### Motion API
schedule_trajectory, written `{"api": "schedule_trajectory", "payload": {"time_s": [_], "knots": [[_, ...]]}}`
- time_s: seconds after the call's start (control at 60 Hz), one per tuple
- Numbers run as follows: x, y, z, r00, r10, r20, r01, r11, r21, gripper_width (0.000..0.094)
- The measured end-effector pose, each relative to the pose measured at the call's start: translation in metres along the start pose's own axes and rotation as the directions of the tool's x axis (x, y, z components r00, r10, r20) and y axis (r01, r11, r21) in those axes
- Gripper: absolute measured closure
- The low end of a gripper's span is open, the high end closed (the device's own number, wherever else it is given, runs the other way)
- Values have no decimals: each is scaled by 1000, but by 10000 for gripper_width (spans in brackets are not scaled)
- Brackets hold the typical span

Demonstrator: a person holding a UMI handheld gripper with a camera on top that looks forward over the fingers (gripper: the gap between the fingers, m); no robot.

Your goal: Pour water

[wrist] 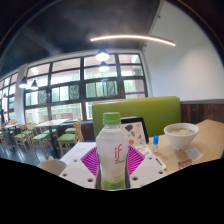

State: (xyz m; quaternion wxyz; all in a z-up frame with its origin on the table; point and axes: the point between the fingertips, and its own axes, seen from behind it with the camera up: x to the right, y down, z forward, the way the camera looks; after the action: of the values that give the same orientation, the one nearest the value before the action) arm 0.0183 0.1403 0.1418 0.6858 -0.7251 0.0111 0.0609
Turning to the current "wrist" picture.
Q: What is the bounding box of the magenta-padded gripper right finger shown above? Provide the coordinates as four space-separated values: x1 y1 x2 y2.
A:
125 145 168 190

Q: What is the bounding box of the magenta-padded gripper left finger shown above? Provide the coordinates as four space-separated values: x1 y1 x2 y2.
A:
59 146 101 190

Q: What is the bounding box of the clear green-capped drink bottle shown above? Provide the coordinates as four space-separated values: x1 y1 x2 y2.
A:
95 111 131 191

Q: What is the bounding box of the small blue-capped bottle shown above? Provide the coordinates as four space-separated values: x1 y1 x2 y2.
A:
152 134 160 154

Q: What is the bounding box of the group of green-seated wooden chairs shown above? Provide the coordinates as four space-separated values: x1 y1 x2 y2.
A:
0 118 85 158

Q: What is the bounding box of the reddish paper wrapper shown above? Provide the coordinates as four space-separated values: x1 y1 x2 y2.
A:
178 159 194 170

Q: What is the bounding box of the sticker-covered black tablet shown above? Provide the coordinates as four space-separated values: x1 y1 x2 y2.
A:
119 116 150 148

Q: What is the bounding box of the white bowl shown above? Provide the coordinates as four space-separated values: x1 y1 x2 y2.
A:
163 122 200 151

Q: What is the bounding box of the white napkin wrapper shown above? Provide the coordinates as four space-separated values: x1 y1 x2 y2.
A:
184 147 204 163

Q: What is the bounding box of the wooden dining table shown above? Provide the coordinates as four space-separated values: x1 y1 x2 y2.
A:
34 118 71 158
1 121 23 151

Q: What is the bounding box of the green upholstered bench back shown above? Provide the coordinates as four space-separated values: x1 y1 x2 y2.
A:
91 96 182 138

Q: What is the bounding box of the group of pendant lamps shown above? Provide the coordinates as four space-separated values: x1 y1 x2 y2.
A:
18 49 111 91

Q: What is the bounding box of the curved linear ceiling light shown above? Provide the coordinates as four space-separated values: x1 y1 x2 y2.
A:
89 34 177 48

